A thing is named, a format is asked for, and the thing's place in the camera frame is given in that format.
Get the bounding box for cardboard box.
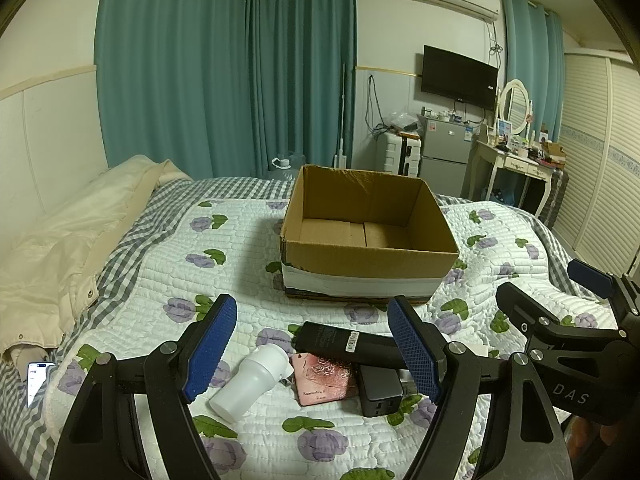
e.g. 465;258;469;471
279;164;460;303

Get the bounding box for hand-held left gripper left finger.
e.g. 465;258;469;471
50;294;238;480

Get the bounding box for white mop pole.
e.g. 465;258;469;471
332;63;351;170

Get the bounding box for silver small fridge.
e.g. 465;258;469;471
416;114;476;196

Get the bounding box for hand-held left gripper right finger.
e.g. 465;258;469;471
387;295;576;480

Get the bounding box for narrow green curtain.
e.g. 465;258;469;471
501;0;566;141

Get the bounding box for black wall television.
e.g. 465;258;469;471
421;45;499;110

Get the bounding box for clear water jug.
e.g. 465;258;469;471
270;151;306;181

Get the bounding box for clear plastic bag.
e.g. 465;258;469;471
387;111;418;133

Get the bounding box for white dressing table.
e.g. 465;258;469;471
467;137;556;213

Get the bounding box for oval white-framed mirror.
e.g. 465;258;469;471
495;80;532;136

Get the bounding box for white floral quilt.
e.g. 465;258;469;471
42;195;621;480

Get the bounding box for white padded headboard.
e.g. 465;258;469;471
0;65;108;241

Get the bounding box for black charger block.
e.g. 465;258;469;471
357;364;403;418

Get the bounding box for black cosmetic tube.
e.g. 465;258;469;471
291;321;408;368

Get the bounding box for white suitcase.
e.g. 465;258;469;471
376;132;425;177

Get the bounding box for white plastic bottle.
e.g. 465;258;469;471
207;345;293;423

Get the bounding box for black wall cables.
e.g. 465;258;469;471
365;74;396;136

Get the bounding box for wide green curtain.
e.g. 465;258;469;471
94;0;358;178

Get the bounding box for cream padded coat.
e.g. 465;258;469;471
0;155;193;363

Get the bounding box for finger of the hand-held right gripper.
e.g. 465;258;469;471
567;258;626;302
495;281;562;343

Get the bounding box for white slatted wardrobe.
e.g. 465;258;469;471
550;50;640;281

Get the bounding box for smartphone with lit screen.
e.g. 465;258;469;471
26;361;57;408

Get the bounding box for pink rose-print case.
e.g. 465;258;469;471
291;352;360;407

